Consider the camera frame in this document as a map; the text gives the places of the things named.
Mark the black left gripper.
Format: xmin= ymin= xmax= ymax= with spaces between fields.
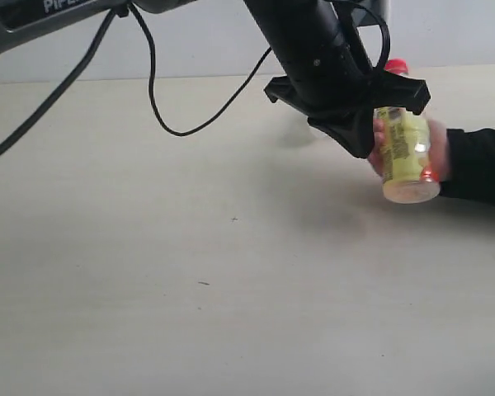
xmin=263 ymin=1 xmax=431 ymax=159

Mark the yellow juice bottle red cap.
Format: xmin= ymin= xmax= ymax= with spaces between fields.
xmin=373 ymin=58 xmax=442 ymax=205

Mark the black sleeved forearm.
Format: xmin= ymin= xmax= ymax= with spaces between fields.
xmin=440 ymin=128 xmax=495 ymax=206

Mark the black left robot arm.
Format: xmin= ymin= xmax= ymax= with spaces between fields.
xmin=0 ymin=1 xmax=430 ymax=158

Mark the person's open hand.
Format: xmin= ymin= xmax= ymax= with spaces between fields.
xmin=367 ymin=118 xmax=450 ymax=182

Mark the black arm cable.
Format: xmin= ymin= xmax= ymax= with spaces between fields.
xmin=0 ymin=3 xmax=273 ymax=168

